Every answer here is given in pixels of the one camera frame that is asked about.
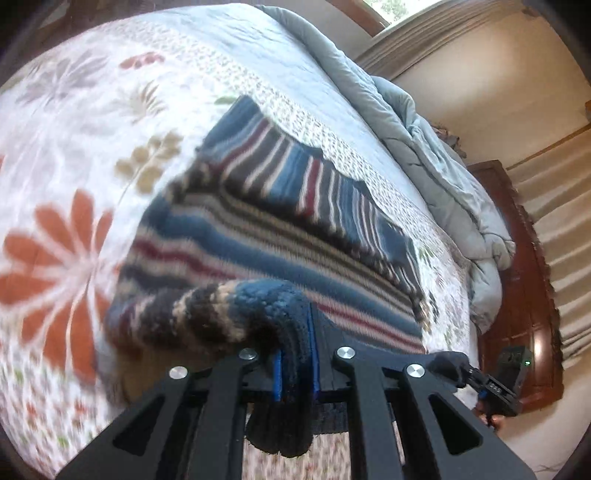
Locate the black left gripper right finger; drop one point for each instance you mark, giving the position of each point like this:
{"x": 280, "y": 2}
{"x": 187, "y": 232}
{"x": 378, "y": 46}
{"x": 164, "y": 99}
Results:
{"x": 403, "y": 421}

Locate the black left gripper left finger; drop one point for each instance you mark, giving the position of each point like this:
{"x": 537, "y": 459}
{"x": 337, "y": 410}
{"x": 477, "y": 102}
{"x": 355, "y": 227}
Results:
{"x": 189, "y": 426}

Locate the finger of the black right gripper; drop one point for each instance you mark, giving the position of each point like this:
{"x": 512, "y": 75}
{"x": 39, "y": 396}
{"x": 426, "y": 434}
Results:
{"x": 455, "y": 368}

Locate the striped blue knit sweater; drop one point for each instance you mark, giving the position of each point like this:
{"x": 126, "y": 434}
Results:
{"x": 256, "y": 240}

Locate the person's right hand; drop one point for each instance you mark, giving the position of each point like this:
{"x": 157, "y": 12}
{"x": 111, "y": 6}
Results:
{"x": 495, "y": 421}

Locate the dark wooden headboard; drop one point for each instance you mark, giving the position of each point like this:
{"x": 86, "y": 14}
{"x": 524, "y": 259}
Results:
{"x": 528, "y": 316}

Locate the grey rumpled comforter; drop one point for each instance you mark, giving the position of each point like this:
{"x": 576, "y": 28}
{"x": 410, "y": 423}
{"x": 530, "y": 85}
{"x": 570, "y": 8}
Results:
{"x": 458, "y": 202}

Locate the floral white quilt bedspread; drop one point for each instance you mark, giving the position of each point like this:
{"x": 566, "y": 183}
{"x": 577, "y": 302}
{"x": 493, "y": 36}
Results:
{"x": 90, "y": 131}

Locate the wooden framed window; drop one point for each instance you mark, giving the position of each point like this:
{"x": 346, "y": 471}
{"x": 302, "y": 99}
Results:
{"x": 378, "y": 15}

